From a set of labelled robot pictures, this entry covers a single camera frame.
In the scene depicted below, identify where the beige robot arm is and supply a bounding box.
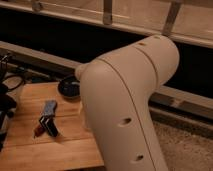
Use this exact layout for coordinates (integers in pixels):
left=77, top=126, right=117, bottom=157
left=75, top=35, right=179, bottom=171

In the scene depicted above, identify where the blue eraser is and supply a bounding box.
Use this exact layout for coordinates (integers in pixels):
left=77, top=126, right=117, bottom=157
left=43, top=100, right=57, bottom=116

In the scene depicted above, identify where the black round bowl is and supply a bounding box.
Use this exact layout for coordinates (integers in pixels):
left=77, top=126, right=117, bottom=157
left=57, top=76, right=80, bottom=98

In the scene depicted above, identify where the metal window frame rail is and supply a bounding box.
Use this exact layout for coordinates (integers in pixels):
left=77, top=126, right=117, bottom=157
left=0, top=0, right=213, bottom=48

